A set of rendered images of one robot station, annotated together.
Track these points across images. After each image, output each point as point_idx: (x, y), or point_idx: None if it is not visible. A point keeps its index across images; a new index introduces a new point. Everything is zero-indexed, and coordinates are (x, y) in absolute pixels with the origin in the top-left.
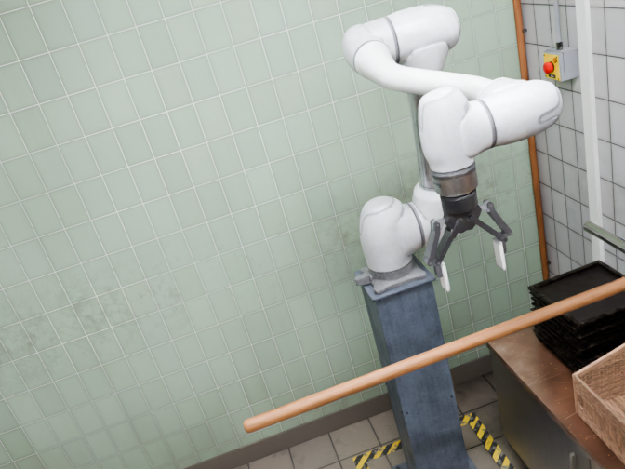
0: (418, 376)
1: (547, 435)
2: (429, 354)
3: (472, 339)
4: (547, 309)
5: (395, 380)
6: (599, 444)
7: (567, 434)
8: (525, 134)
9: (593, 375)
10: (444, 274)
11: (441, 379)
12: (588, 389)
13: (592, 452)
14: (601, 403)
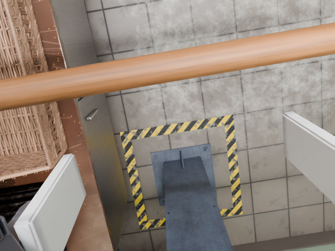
0: (201, 232)
1: (99, 155)
2: (323, 35)
3: (215, 51)
4: (20, 87)
5: (226, 232)
6: (62, 106)
7: (84, 130)
8: None
9: (32, 166)
10: (333, 137)
11: (176, 227)
12: (44, 142)
13: (72, 99)
14: (39, 119)
